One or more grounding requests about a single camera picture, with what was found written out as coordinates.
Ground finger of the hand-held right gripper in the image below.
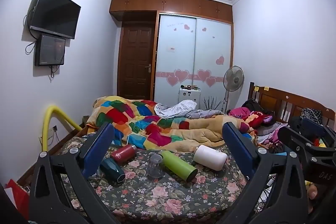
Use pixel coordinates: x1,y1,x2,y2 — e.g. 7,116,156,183
278,126,313,159
289,116,336,146

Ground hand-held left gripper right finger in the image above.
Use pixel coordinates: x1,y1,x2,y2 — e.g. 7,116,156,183
217,122,311,224

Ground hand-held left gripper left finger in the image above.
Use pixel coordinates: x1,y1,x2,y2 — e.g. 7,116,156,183
28,122,124,224

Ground dark teal faceted cup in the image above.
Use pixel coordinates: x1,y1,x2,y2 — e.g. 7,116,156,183
99,158,126,184

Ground white cup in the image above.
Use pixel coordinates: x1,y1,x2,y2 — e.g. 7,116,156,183
194,145,228,171

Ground clear glass cup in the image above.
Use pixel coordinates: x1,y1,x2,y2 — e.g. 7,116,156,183
147,153,164,179

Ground person's right hand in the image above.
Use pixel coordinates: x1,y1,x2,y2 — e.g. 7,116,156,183
304,182,322,214

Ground black polka-dot bag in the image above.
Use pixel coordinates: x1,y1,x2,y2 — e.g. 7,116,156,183
300,108,323,123

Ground red bottle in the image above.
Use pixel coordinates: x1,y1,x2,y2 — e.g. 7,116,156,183
110,145,137,164

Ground red plush toy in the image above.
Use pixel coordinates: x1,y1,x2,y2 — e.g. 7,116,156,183
245,111,274,128

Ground wooden bed headboard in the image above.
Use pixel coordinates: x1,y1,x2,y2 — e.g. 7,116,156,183
248,82,336,130

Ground pink cloth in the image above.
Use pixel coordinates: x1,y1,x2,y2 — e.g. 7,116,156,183
228,107,253,119

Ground dark decorative twigs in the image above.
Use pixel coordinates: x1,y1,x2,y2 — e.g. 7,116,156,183
202,95,222,111

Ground yellow foam pipe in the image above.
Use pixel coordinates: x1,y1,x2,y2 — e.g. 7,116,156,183
42,105,83,152

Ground green bottle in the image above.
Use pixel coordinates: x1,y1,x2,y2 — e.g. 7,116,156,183
161,150,198,183

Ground colourful patchwork blanket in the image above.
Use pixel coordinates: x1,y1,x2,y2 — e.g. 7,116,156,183
87,95,257,153

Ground white appliance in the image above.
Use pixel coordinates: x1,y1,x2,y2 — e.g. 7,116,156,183
178,87,202,110

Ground standing fan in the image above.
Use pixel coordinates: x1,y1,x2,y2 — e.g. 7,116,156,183
220,65,245,115

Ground grey striped cloth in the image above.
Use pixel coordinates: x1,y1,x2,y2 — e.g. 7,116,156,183
154,100,227,120

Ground floral bed sheet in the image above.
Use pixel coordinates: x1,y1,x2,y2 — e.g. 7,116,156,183
58,135,263,224

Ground red bag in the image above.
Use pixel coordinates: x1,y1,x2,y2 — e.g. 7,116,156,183
5,179,30,214

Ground brown wooden door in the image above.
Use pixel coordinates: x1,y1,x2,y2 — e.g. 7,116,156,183
117,23,156,102

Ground wardrobe with heart stickers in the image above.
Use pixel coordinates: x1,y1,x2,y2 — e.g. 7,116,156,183
153,12,234,112

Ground wooden overhead cabinet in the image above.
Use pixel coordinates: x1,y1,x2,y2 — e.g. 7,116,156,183
109,0,234,24

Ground small black wall monitor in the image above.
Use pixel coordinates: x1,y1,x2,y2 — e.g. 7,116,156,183
35,34,66,67

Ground black television cable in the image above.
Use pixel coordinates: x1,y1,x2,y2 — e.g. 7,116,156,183
22,5,38,54

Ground wall-mounted black television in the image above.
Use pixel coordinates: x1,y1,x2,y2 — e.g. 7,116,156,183
28,0,81,40

